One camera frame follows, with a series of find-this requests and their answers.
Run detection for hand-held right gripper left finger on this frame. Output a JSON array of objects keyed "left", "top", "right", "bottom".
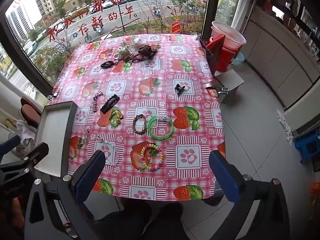
[{"left": 24, "top": 150, "right": 118, "bottom": 240}]

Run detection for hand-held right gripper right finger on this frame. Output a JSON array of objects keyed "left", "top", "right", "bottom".
[{"left": 209, "top": 150, "right": 292, "bottom": 240}]

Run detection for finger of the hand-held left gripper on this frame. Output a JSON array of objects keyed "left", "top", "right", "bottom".
[
  {"left": 0, "top": 142, "right": 50, "bottom": 180},
  {"left": 0, "top": 135, "right": 22, "bottom": 157}
]

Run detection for grey jewelry box tray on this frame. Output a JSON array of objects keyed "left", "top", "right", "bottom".
[{"left": 34, "top": 101, "right": 78, "bottom": 180}]

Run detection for colourful candy bead bracelet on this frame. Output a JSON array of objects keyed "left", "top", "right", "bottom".
[{"left": 140, "top": 141, "right": 164, "bottom": 172}]

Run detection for yellow green hair tie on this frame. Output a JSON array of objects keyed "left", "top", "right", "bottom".
[{"left": 107, "top": 107, "right": 124, "bottom": 127}]

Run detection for brown braided bracelet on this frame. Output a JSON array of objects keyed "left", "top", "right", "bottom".
[{"left": 132, "top": 114, "right": 147, "bottom": 134}]

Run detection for silver chain charm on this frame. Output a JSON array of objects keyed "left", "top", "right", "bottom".
[{"left": 92, "top": 91, "right": 103, "bottom": 113}]

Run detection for black beaded hair clip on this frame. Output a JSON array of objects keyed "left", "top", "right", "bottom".
[{"left": 100, "top": 94, "right": 120, "bottom": 114}]

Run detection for green plastic bangle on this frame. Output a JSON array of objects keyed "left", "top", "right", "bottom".
[{"left": 148, "top": 114, "right": 174, "bottom": 139}]

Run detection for black claw hair clip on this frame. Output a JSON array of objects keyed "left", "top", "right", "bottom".
[{"left": 174, "top": 83, "right": 187, "bottom": 95}]

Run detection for white cloth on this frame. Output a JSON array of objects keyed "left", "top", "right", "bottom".
[{"left": 15, "top": 120, "right": 38, "bottom": 140}]

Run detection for brown round stool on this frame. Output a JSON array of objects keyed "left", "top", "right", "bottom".
[{"left": 20, "top": 97, "right": 43, "bottom": 128}]

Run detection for person's legs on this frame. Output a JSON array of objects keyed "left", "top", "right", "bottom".
[{"left": 92, "top": 200, "right": 190, "bottom": 240}]

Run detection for blue plastic stool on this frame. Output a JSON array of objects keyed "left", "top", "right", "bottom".
[{"left": 294, "top": 130, "right": 320, "bottom": 173}]

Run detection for grey cardboard box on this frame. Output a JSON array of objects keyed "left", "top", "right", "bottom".
[{"left": 214, "top": 69, "right": 245, "bottom": 104}]

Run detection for pink strawberry printed tablecloth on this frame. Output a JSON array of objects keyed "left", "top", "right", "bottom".
[{"left": 49, "top": 34, "right": 227, "bottom": 202}]

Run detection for red plastic stool stack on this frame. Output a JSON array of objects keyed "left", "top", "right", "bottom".
[{"left": 201, "top": 34, "right": 238, "bottom": 72}]

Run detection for light blue basin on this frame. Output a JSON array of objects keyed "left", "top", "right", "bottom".
[{"left": 231, "top": 52, "right": 247, "bottom": 65}]

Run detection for white spotted hair bow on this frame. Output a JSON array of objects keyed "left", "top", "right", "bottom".
[{"left": 114, "top": 42, "right": 132, "bottom": 58}]

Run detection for beige kitchen cabinet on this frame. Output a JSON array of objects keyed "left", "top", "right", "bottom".
[{"left": 244, "top": 12, "right": 320, "bottom": 115}]

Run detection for dark brown scrunchie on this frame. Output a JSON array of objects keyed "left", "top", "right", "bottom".
[{"left": 137, "top": 44, "right": 160, "bottom": 57}]

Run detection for red window sticker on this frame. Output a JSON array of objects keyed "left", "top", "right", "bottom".
[{"left": 171, "top": 16, "right": 182, "bottom": 34}]

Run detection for clear crystal keychain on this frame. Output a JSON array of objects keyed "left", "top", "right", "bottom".
[{"left": 96, "top": 135, "right": 120, "bottom": 166}]

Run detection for brown bead necklace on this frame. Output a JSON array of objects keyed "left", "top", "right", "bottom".
[{"left": 117, "top": 52, "right": 144, "bottom": 62}]

